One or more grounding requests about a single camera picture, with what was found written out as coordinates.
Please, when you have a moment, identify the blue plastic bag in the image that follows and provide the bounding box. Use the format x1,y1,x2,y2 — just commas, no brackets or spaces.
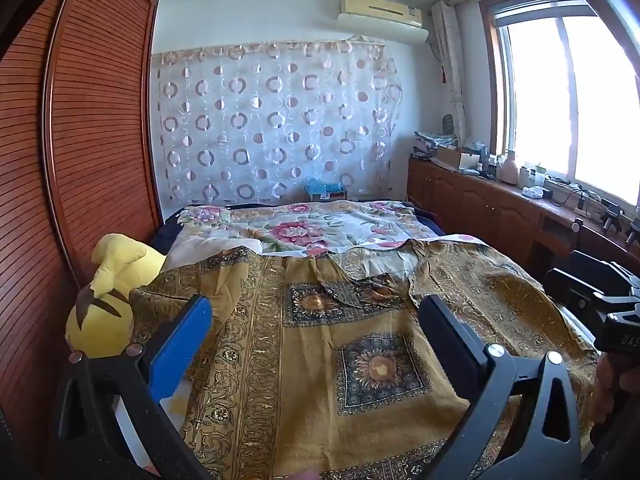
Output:
304,177,347,202

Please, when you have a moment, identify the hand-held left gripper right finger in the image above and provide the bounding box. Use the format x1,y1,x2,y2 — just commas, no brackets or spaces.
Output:
419,294,583,480

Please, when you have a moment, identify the stack of folded cloths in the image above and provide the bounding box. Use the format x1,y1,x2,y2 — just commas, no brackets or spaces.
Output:
413,131,458,156

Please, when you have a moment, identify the yellow plush toy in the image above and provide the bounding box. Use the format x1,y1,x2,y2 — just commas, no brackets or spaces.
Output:
66,233,168,361

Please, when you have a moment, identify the window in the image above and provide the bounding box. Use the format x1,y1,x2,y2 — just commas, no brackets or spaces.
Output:
479,0,640,208

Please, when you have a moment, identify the gold patterned shirt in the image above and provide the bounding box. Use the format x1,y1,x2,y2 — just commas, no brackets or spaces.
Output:
129,239,601,480

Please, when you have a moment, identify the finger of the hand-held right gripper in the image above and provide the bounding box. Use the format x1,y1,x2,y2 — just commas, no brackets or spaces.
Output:
567,250,640,291
546,269,618,317

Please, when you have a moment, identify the wooden sideboard cabinet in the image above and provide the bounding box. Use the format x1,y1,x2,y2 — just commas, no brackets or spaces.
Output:
407,154,640,281

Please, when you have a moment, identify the white tied drape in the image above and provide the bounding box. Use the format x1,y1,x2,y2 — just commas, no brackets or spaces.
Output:
431,1,470,143

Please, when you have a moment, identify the wall air conditioner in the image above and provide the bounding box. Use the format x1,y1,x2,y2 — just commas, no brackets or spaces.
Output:
337,0,430,43

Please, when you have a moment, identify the white plastic jug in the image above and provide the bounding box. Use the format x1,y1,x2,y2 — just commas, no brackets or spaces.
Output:
496,150,518,184

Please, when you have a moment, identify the floral blanket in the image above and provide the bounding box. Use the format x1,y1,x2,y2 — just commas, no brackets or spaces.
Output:
165,200,491,271

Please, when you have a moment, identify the cardboard box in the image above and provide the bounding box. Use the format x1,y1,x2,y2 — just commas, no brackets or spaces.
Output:
432,146,478,170

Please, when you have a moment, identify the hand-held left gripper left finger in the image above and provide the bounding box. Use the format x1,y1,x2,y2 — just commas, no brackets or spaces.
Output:
55,295,216,480

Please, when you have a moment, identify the person's right hand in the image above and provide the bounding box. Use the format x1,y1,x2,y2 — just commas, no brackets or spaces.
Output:
592,352,626,416

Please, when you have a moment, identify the circle patterned sheer curtain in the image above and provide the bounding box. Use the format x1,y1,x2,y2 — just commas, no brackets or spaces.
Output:
152,39,403,206

